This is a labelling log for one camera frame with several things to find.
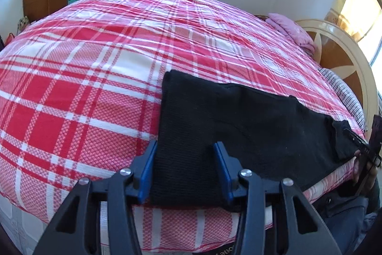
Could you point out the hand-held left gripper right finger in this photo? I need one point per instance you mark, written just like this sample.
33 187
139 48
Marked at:
222 174

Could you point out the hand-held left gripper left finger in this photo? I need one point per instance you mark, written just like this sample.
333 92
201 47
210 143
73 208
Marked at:
146 171

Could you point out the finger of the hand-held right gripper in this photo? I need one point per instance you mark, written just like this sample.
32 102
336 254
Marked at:
356 141

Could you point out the black pants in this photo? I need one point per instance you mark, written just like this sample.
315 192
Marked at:
209 123

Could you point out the person's right hand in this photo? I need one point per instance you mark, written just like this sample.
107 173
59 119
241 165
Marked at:
357 168

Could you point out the striped pillow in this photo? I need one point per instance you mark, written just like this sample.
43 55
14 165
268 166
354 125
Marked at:
346 96

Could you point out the person's dark blue clothing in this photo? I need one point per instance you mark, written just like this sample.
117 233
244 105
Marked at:
349 219

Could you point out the large bright window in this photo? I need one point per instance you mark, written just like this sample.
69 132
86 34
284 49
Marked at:
377 52

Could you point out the cream and wood headboard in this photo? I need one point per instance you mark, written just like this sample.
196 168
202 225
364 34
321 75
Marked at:
337 54

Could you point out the red plaid bed sheet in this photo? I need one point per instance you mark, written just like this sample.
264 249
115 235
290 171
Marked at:
89 78

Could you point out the folded pink blanket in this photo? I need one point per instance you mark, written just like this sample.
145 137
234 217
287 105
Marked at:
294 32

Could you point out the yellow sunlit curtain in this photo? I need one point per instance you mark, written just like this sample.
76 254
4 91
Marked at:
355 7

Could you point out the white quilted mattress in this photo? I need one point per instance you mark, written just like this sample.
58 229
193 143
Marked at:
18 219

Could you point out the red plastic bag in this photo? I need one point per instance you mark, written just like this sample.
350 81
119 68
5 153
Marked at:
9 38

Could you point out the patterned paper bag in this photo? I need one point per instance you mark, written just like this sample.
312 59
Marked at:
23 24

